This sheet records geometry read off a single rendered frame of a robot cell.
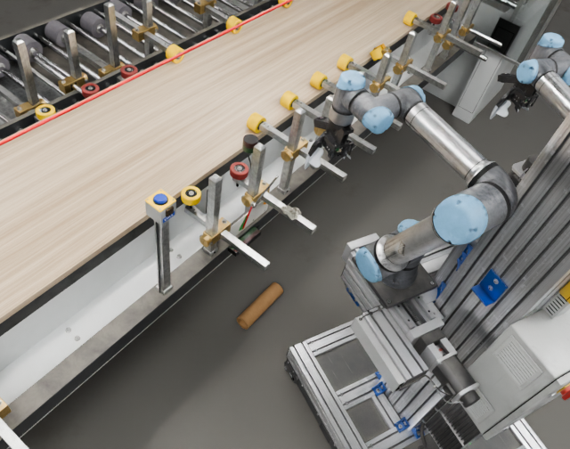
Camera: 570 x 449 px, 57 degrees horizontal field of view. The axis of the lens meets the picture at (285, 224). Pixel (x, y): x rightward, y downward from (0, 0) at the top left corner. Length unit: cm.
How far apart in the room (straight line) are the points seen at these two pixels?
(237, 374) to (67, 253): 113
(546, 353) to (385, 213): 202
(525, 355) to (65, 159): 182
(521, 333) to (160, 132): 164
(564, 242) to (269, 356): 168
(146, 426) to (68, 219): 105
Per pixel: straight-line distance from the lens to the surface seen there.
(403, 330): 185
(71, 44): 268
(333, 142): 162
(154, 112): 251
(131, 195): 214
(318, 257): 316
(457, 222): 130
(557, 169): 148
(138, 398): 267
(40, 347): 214
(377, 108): 146
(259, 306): 281
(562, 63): 202
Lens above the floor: 248
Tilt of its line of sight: 49 degrees down
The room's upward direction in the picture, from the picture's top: 14 degrees clockwise
